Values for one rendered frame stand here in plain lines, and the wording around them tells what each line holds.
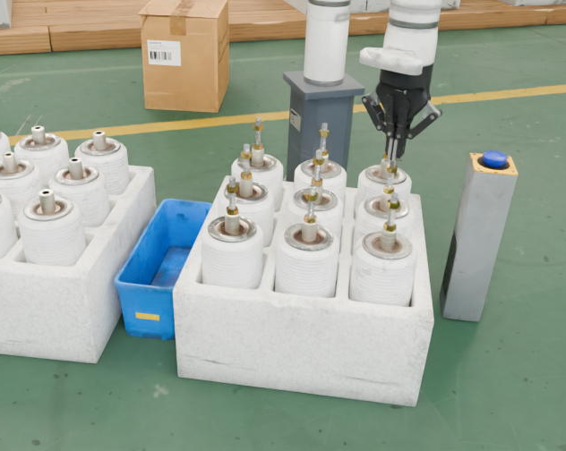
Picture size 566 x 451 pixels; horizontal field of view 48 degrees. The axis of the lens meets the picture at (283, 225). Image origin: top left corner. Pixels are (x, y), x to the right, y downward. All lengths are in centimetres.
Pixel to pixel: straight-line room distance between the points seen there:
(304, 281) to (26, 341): 48
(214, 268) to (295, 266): 13
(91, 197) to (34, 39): 167
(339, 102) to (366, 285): 59
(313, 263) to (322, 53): 61
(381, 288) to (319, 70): 63
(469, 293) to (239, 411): 48
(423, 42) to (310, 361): 50
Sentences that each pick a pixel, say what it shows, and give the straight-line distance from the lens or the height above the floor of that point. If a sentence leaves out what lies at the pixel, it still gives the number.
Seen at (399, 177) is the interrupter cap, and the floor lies 25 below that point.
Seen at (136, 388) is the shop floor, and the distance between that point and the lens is 108.
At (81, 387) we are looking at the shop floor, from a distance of 110.
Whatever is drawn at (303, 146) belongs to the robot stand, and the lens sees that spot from 147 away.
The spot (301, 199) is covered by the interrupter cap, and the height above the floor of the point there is 25.
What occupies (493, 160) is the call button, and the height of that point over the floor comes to 33.
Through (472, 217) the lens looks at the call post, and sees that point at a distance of 113.
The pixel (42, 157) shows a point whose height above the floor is 24.
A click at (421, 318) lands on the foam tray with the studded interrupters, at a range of 95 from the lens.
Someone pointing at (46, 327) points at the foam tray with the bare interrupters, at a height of 7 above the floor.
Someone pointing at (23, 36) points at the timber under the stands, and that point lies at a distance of 275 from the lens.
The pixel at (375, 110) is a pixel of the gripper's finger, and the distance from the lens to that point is 100.
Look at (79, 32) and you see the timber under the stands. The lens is 275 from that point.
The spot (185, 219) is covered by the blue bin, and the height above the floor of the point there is 8.
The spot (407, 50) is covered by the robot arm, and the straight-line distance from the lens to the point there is 93.
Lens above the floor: 77
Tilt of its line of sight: 32 degrees down
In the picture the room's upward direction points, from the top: 3 degrees clockwise
